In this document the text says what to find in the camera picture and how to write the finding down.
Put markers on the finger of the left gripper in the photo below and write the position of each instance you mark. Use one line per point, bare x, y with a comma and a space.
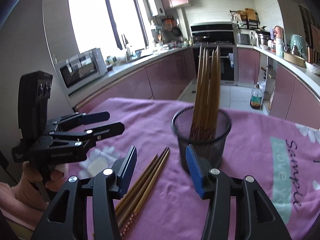
105, 131
68, 122

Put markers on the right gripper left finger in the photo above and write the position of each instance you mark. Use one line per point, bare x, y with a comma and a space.
65, 217

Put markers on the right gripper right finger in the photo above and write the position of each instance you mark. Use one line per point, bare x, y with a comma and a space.
256, 216

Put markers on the pink sleeve forearm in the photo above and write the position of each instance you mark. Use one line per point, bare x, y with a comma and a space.
22, 203

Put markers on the white microwave oven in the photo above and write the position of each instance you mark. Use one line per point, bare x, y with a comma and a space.
81, 69

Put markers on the black mesh utensil cup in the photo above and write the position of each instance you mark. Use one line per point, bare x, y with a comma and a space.
209, 147

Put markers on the window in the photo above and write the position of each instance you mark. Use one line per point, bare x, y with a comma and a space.
110, 25

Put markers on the plastic oil bottle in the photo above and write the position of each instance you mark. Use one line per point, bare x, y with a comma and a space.
256, 97

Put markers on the black frying pan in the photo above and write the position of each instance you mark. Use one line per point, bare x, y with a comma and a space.
176, 32

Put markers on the white water heater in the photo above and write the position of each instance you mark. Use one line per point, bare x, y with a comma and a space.
156, 8

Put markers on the black built-in oven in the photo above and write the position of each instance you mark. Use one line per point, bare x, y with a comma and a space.
228, 59

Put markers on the black range hood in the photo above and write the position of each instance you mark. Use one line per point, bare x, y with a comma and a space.
213, 33

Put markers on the pink kettle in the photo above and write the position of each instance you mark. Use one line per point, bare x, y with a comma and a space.
278, 34

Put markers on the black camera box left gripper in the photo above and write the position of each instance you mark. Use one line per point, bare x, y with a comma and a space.
33, 94

